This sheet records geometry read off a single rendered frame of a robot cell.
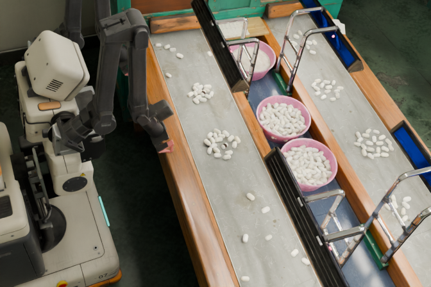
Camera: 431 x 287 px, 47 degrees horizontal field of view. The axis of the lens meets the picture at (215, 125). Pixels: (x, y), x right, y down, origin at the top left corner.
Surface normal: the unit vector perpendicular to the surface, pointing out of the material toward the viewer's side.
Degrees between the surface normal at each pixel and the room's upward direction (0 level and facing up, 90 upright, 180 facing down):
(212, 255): 0
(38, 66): 48
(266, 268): 0
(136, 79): 90
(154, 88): 0
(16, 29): 90
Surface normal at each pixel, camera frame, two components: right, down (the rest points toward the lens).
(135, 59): 0.34, 0.74
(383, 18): 0.11, -0.64
